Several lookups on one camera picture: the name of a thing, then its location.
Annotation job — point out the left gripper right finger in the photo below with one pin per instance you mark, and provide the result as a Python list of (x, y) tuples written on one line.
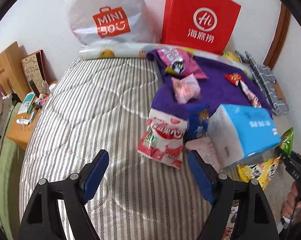
[(254, 218)]

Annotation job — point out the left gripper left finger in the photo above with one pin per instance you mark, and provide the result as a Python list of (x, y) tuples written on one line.
[(42, 220)]

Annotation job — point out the green snack bag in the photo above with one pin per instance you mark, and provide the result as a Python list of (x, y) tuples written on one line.
[(287, 139)]

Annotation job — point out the yellow snack bag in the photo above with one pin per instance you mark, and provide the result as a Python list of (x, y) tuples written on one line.
[(262, 172)]

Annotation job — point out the pink white stick packet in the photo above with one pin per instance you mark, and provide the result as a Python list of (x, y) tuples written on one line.
[(253, 99)]

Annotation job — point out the red white gummy bag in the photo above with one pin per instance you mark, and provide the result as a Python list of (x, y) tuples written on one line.
[(163, 138)]

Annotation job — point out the blue cookie bag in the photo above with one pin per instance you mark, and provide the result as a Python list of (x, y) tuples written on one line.
[(197, 122)]

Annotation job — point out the pink panda snack bag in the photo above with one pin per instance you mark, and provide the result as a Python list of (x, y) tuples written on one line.
[(186, 89)]

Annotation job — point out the person's right hand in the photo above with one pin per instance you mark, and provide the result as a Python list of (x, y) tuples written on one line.
[(291, 203)]

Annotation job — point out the blue tissue pack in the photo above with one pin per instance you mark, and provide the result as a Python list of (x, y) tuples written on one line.
[(238, 132)]

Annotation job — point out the wooden bedside table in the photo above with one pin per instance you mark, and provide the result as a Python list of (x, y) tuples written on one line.
[(21, 134)]

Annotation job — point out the white tube on table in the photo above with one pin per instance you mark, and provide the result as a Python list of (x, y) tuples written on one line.
[(24, 122)]

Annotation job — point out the striped grey bed quilt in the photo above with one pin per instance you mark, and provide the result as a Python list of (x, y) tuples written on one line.
[(103, 105)]

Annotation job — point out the light pink snack packet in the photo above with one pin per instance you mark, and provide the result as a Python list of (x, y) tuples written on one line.
[(206, 150)]

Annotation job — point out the grey checked folded cloth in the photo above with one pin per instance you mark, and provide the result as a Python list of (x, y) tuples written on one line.
[(266, 81)]

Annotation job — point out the teal white box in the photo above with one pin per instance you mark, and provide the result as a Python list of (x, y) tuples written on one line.
[(26, 103)]

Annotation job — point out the clear plastic bottle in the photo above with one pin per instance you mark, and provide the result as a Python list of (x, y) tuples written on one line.
[(45, 88)]

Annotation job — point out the small red snack packet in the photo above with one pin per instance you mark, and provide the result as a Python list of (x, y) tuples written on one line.
[(234, 78)]

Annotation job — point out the purple towel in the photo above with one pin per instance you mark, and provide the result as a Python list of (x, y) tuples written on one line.
[(214, 91)]

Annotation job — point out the yellow lemon tea pack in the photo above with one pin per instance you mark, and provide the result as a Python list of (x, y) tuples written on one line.
[(231, 56)]

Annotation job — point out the decorated book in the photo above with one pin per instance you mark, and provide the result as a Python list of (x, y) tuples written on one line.
[(34, 68)]

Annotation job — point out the rolled printed white mat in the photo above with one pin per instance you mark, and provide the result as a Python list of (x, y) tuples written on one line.
[(135, 50)]

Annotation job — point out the magenta snack bag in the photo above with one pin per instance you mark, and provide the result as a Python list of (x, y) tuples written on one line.
[(180, 63)]

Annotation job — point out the red Haidilao paper bag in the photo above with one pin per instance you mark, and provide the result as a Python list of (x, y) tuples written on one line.
[(205, 25)]

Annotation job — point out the white Miniso plastic bag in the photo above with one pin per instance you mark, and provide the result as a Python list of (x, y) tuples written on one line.
[(95, 22)]

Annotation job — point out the brown wooden door frame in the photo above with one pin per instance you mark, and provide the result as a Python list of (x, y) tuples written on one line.
[(279, 37)]

